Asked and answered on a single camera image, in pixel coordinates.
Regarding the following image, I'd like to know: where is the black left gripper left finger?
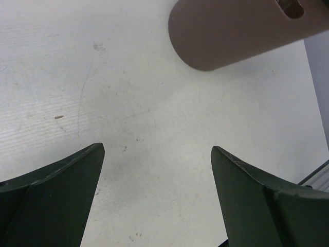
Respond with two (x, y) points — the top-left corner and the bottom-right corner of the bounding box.
(1, 143), (105, 246)

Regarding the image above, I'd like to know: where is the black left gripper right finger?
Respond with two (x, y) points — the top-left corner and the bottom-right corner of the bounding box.
(211, 147), (328, 246)

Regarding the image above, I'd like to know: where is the brown plastic bin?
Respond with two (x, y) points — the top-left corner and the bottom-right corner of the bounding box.
(168, 0), (328, 71)

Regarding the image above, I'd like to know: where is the aluminium front rail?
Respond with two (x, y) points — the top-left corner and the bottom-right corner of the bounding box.
(298, 160), (329, 192)

